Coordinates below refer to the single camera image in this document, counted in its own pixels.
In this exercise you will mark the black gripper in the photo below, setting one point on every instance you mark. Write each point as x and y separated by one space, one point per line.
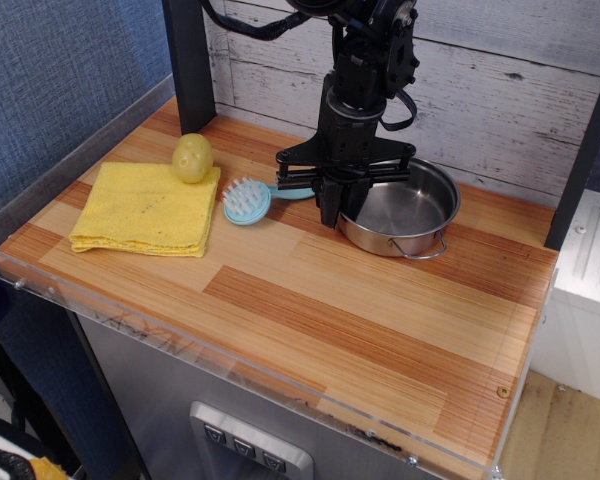
344 148

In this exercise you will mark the small metal pan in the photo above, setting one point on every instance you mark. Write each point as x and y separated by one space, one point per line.
408 218

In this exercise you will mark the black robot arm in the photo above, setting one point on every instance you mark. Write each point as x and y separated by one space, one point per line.
373 62

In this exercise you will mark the light blue scrub brush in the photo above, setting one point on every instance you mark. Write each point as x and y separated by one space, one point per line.
247 201

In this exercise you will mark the yellow toy potato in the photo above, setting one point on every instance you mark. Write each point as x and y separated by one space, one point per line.
192 158

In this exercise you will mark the yellow folded cloth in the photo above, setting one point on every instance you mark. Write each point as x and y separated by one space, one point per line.
146 208

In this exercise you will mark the clear acrylic edge guard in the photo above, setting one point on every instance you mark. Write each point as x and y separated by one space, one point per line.
426 358

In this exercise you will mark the stainless steel cabinet front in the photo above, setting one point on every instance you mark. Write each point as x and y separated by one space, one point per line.
154 389

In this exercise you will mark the silver button control panel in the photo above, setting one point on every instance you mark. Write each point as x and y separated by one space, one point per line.
230 446

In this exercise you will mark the white side unit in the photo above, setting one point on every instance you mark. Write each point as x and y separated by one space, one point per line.
566 348

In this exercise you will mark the yellow object bottom left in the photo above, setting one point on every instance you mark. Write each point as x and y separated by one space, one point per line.
45 469

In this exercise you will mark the black left upright post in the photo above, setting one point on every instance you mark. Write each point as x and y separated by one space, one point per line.
186 35

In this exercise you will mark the black upright post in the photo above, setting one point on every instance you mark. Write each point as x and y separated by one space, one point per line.
576 182
186 35

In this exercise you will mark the black right upright post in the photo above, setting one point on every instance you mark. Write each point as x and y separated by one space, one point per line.
576 182

